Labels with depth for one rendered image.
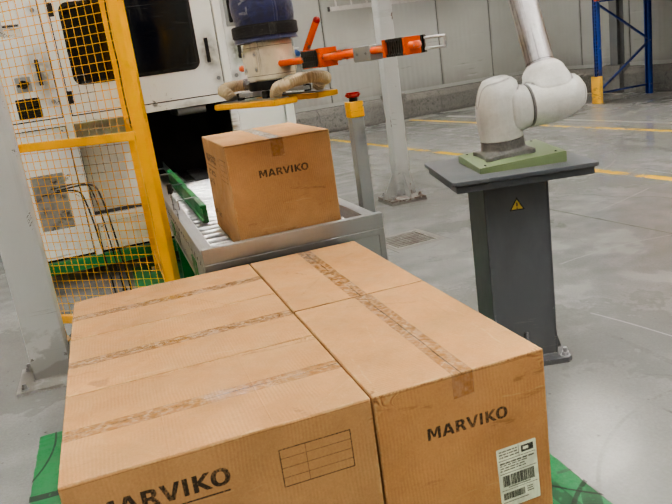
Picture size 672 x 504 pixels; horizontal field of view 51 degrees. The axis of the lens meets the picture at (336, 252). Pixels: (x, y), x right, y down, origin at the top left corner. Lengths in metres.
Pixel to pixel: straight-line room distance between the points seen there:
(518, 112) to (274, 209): 0.94
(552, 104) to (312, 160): 0.88
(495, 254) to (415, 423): 1.22
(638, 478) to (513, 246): 0.91
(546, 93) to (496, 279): 0.68
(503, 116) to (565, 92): 0.24
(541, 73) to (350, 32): 9.90
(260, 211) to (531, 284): 1.03
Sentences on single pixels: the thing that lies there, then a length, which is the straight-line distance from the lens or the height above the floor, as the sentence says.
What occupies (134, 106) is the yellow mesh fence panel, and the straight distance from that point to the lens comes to 3.26.
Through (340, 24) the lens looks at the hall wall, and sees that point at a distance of 12.39.
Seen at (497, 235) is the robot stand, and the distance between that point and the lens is 2.61.
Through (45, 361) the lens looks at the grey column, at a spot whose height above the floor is 0.10.
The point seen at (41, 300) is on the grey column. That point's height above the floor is 0.37.
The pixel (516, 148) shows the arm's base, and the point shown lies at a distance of 2.61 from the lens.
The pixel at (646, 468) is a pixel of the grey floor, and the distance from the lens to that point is 2.22.
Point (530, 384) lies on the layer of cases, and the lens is 1.61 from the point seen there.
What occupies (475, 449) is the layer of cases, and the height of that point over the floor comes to 0.36.
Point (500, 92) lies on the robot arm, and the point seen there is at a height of 1.01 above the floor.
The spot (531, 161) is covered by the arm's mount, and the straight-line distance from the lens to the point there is 2.54.
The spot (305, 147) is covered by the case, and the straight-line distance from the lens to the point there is 2.68.
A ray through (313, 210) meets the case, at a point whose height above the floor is 0.65.
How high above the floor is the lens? 1.20
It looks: 15 degrees down
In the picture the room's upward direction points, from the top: 8 degrees counter-clockwise
